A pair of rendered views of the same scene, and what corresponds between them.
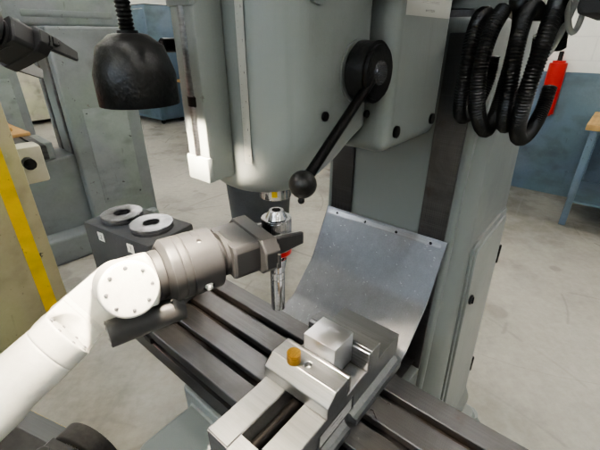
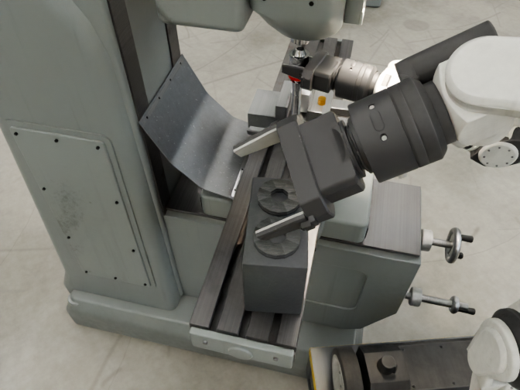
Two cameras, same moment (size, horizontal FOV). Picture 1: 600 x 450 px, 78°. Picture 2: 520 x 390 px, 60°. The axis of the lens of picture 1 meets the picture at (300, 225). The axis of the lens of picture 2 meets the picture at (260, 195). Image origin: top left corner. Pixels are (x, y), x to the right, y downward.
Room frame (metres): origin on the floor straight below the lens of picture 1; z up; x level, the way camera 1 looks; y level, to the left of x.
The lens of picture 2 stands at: (1.02, 0.84, 1.83)
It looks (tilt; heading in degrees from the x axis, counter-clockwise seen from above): 49 degrees down; 244
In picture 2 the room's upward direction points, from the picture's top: straight up
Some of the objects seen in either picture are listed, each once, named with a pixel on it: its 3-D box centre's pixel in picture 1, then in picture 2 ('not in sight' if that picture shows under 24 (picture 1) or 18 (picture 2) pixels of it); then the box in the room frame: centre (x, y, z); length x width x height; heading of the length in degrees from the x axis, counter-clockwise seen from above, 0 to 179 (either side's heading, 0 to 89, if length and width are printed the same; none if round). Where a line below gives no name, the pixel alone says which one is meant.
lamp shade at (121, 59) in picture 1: (134, 68); not in sight; (0.37, 0.15, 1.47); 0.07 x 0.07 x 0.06
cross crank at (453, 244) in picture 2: not in sight; (441, 243); (0.14, 0.36, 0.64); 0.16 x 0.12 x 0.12; 140
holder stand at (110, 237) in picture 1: (144, 255); (276, 244); (0.75, 0.36, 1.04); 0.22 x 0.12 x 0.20; 59
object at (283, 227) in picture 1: (276, 231); (299, 63); (0.52, 0.04, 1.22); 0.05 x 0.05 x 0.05
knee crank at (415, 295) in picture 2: not in sight; (440, 302); (0.20, 0.48, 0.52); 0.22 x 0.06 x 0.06; 140
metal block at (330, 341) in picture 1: (328, 346); (301, 96); (0.45, -0.05, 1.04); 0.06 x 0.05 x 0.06; 50
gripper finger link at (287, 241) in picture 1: (287, 243); not in sight; (0.49, 0.02, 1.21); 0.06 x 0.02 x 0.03; 126
